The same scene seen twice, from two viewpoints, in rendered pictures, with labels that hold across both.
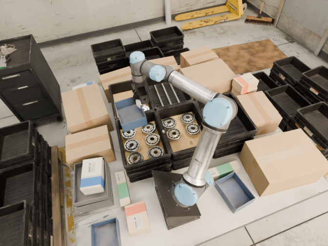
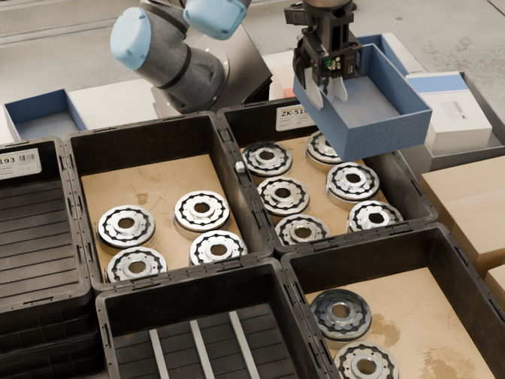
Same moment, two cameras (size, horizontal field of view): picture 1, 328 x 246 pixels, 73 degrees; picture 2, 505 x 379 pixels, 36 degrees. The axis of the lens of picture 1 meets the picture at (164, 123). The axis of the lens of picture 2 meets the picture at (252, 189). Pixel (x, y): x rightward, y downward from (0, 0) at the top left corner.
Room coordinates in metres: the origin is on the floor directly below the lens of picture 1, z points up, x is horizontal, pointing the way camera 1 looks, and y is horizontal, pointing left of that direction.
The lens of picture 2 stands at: (1.95, -0.08, 1.88)
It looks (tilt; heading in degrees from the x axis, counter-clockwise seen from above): 43 degrees down; 174
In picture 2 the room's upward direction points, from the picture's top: 2 degrees clockwise
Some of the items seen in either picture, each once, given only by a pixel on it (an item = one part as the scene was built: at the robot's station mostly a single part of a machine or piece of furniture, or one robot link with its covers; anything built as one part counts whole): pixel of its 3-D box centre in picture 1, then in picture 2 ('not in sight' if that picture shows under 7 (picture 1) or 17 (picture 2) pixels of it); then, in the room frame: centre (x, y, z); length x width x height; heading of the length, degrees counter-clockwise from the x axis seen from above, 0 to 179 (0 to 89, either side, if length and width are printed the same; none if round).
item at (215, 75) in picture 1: (207, 82); not in sight; (1.52, -0.41, 0.80); 0.40 x 0.30 x 0.20; 106
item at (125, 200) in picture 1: (123, 189); not in sight; (0.61, 0.30, 0.73); 0.24 x 0.06 x 0.06; 13
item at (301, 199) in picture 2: (152, 139); (282, 195); (0.89, 0.09, 0.86); 0.10 x 0.10 x 0.01
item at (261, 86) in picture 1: (259, 91); not in sight; (1.91, -1.17, 0.26); 0.40 x 0.30 x 0.23; 16
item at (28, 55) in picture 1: (30, 85); not in sight; (2.12, 1.55, 0.45); 0.60 x 0.45 x 0.90; 16
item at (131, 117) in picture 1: (130, 113); (359, 100); (0.93, 0.20, 1.10); 0.20 x 0.15 x 0.07; 17
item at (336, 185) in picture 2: (131, 145); (352, 180); (0.86, 0.23, 0.86); 0.10 x 0.10 x 0.01
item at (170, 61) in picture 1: (161, 71); not in sight; (1.74, -0.01, 0.78); 0.30 x 0.22 x 0.16; 100
